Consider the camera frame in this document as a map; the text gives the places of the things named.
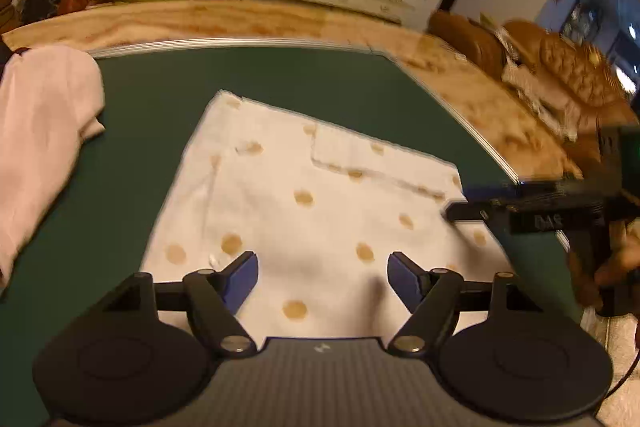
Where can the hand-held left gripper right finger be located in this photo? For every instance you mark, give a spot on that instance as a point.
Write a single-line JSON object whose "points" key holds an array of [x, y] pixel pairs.
{"points": [[405, 281]]}

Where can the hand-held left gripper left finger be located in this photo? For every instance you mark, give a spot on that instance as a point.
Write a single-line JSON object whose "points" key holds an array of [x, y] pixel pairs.
{"points": [[242, 281]]}

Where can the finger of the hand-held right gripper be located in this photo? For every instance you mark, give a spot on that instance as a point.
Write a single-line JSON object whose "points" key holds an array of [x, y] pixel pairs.
{"points": [[475, 212], [490, 193]]}

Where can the white polka dot garment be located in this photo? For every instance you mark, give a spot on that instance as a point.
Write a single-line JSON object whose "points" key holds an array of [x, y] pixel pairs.
{"points": [[280, 232]]}

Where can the person's right hand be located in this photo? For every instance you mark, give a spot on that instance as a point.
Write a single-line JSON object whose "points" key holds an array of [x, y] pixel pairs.
{"points": [[617, 269]]}

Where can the white lace sofa cover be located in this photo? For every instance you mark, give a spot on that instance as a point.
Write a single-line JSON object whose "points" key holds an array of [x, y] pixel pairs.
{"points": [[525, 77]]}

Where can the brown tufted leather sofa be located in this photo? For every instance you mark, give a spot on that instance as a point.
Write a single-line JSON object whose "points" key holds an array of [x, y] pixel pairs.
{"points": [[565, 62]]}

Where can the pink garment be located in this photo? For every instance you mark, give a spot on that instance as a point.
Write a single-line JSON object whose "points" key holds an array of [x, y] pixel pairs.
{"points": [[40, 132]]}

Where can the black and red garment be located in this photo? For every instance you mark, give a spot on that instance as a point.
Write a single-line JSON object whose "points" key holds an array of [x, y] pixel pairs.
{"points": [[7, 52]]}

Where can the dark framed wall picture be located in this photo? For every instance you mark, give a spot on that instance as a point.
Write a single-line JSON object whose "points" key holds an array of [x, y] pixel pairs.
{"points": [[581, 22]]}

